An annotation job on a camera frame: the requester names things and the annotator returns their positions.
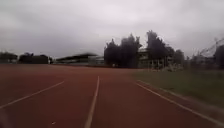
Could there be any group of dark trees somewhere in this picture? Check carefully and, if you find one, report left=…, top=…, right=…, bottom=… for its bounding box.
left=103, top=29, right=186, bottom=70

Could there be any pale building behind trees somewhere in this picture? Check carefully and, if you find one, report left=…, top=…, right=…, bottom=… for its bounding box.
left=137, top=48, right=174, bottom=70

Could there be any roofed grandstand building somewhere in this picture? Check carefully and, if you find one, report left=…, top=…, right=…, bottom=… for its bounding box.
left=54, top=52, right=105, bottom=66

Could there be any red running track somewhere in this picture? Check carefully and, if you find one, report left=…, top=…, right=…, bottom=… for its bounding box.
left=0, top=63, right=224, bottom=128

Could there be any distant row of trees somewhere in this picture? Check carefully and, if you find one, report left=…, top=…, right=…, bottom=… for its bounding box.
left=0, top=50, right=54, bottom=65

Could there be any grass field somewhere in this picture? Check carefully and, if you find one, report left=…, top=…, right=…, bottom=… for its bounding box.
left=132, top=68, right=224, bottom=111

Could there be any tall dark tree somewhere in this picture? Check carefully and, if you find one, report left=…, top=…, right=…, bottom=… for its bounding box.
left=213, top=43, right=224, bottom=70

